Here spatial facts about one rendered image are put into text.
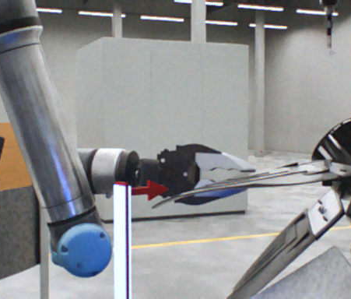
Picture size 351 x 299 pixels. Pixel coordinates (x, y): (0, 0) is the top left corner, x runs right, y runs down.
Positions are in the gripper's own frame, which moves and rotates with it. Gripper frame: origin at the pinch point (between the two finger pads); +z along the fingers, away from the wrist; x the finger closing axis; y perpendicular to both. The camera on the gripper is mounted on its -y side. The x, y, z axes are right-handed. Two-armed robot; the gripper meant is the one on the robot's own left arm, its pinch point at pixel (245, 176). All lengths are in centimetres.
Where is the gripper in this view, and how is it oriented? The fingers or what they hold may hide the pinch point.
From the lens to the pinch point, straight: 84.4
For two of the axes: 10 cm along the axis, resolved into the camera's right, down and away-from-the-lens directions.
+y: 3.1, 0.6, 9.5
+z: 9.5, 0.2, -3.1
